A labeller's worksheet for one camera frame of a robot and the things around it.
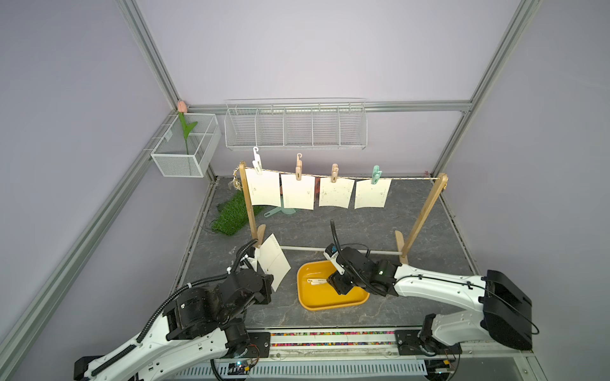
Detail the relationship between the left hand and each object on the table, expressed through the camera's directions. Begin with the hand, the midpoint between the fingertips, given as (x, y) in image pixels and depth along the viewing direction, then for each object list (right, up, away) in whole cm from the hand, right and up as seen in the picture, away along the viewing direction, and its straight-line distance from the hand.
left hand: (274, 282), depth 67 cm
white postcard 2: (+7, +25, +1) cm, 26 cm away
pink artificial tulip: (-37, +50, +23) cm, 67 cm away
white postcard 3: (+18, +25, +1) cm, 31 cm away
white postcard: (-1, +5, +4) cm, 6 cm away
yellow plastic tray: (+14, -11, +17) cm, 25 cm away
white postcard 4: (+27, +25, 0) cm, 37 cm away
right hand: (+18, -2, +14) cm, 23 cm away
